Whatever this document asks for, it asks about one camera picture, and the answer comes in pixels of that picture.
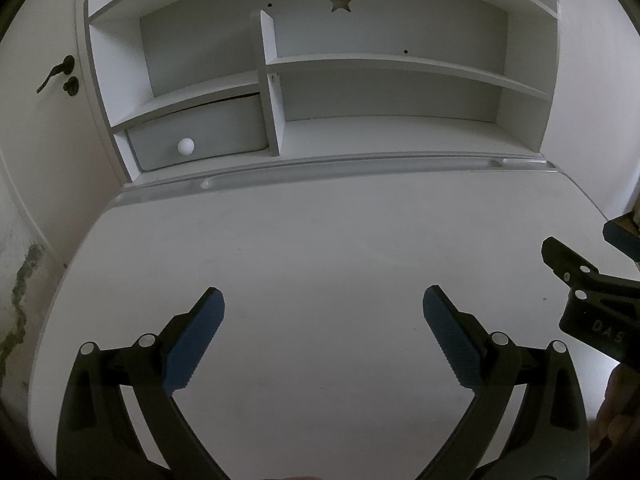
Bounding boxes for black door handle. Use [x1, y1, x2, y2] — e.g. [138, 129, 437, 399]
[36, 55, 76, 94]

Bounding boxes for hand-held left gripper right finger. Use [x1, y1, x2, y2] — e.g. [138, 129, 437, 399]
[417, 285, 587, 480]

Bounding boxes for white door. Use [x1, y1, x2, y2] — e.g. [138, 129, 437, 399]
[0, 0, 128, 271]

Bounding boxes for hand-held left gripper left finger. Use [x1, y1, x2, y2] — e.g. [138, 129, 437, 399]
[56, 287, 228, 480]

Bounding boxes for white drawer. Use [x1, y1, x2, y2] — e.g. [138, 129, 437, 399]
[125, 92, 268, 172]

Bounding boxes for person's right hand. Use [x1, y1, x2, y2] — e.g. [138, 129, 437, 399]
[590, 361, 640, 456]

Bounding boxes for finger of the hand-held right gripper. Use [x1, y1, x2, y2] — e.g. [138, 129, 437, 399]
[541, 236, 640, 307]
[602, 217, 640, 263]

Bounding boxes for white desk shelf unit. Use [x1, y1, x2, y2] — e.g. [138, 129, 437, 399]
[85, 0, 561, 188]

